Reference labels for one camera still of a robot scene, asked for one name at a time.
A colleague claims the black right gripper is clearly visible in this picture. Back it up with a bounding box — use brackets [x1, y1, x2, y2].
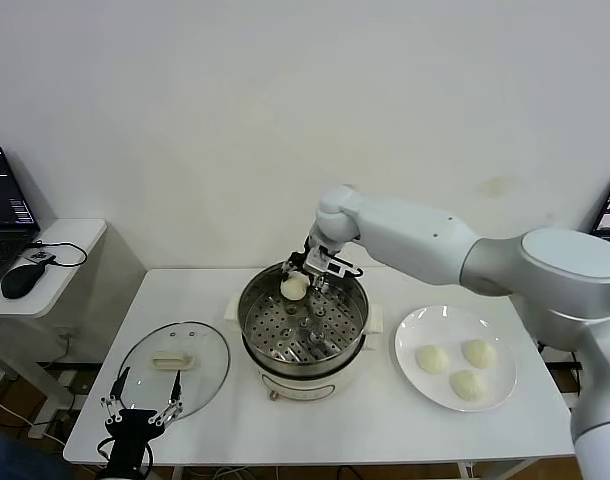
[283, 232, 339, 293]

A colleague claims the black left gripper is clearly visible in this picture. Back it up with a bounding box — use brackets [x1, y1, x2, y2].
[99, 366, 185, 480]

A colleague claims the white steamed baozi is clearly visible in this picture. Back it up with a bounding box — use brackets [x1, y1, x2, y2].
[279, 273, 309, 302]
[415, 344, 451, 375]
[448, 369, 488, 403]
[462, 338, 498, 370]

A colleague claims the glass lid with cream handle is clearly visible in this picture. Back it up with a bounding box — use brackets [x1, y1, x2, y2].
[117, 321, 232, 420]

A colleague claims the stainless steel steamer basket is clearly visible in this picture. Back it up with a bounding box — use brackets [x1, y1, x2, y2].
[236, 258, 371, 369]

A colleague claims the cream electric cooking pot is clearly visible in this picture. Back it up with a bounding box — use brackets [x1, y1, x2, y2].
[224, 289, 386, 404]

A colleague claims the white floor power strip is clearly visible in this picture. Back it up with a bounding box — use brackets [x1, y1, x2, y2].
[27, 408, 84, 441]

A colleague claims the dark blue garment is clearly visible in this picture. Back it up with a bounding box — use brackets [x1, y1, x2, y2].
[0, 427, 74, 480]

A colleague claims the black computer mouse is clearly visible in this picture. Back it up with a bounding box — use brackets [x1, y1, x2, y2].
[0, 263, 50, 300]

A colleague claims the white side table rounded corner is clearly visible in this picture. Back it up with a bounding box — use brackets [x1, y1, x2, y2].
[0, 218, 109, 416]

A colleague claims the white round plate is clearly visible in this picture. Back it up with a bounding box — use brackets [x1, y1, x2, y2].
[394, 305, 518, 414]

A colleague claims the black laptop with dark screen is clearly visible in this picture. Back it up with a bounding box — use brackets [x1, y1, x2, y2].
[0, 146, 42, 297]

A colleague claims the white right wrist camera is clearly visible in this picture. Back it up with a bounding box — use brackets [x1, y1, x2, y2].
[307, 248, 347, 277]

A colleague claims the black USB hub with cable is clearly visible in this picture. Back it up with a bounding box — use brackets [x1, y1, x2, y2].
[27, 241, 89, 269]

